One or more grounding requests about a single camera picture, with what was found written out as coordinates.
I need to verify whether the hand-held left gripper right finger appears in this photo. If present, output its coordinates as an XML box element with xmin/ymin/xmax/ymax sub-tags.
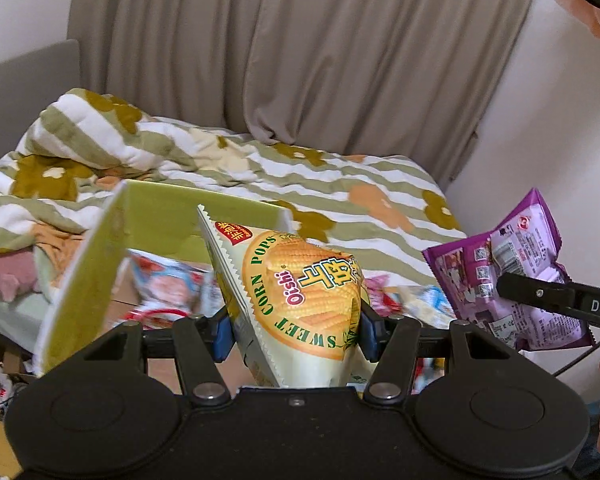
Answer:
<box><xmin>359</xmin><ymin>306</ymin><xmax>512</xmax><ymax>407</ymax></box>

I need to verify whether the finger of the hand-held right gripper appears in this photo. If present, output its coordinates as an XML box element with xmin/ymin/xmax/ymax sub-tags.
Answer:
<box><xmin>496</xmin><ymin>271</ymin><xmax>600</xmax><ymax>333</ymax></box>

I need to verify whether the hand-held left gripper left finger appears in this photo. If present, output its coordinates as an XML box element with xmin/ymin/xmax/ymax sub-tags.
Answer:
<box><xmin>82</xmin><ymin>307</ymin><xmax>233</xmax><ymax>407</ymax></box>

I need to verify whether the purple snack bag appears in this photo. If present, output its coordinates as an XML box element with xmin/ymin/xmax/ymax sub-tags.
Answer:
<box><xmin>422</xmin><ymin>187</ymin><xmax>594</xmax><ymax>352</ymax></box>

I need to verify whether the yellow corn snack bag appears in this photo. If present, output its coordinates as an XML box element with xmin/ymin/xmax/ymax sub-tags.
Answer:
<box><xmin>196</xmin><ymin>205</ymin><xmax>381</xmax><ymax>391</ymax></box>

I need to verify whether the green cardboard box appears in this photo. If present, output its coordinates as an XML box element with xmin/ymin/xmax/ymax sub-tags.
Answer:
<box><xmin>32</xmin><ymin>180</ymin><xmax>296</xmax><ymax>378</ymax></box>

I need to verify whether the pink red snack packet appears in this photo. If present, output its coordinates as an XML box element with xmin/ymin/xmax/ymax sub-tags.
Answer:
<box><xmin>364</xmin><ymin>274</ymin><xmax>402</xmax><ymax>317</ymax></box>

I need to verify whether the white yellow snack packet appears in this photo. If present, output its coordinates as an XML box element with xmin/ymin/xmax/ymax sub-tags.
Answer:
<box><xmin>395</xmin><ymin>285</ymin><xmax>457</xmax><ymax>322</ymax></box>

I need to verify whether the white red blue snack packet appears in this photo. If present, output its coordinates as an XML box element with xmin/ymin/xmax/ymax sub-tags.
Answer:
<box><xmin>129</xmin><ymin>251</ymin><xmax>217</xmax><ymax>312</ymax></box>

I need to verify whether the green striped floral blanket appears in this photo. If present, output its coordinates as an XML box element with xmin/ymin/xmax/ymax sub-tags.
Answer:
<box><xmin>0</xmin><ymin>88</ymin><xmax>468</xmax><ymax>301</ymax></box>

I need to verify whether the orange cloth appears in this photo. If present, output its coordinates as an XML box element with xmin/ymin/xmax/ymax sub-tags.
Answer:
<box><xmin>30</xmin><ymin>221</ymin><xmax>88</xmax><ymax>283</ymax></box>

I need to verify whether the light green bed sheet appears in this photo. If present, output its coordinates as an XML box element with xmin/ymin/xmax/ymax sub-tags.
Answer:
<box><xmin>0</xmin><ymin>287</ymin><xmax>56</xmax><ymax>348</ymax></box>

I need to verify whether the pink plush toy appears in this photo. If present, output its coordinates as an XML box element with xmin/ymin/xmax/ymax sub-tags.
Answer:
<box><xmin>0</xmin><ymin>249</ymin><xmax>43</xmax><ymax>302</ymax></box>

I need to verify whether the clear plastic bag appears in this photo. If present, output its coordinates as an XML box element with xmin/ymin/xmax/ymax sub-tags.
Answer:
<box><xmin>0</xmin><ymin>347</ymin><xmax>33</xmax><ymax>413</ymax></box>

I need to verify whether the beige curtain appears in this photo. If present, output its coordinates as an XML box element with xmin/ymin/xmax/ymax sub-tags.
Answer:
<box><xmin>70</xmin><ymin>0</ymin><xmax>538</xmax><ymax>191</ymax></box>

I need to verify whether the grey bed headboard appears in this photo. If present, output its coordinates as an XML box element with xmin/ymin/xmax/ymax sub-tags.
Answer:
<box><xmin>0</xmin><ymin>39</ymin><xmax>81</xmax><ymax>167</ymax></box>

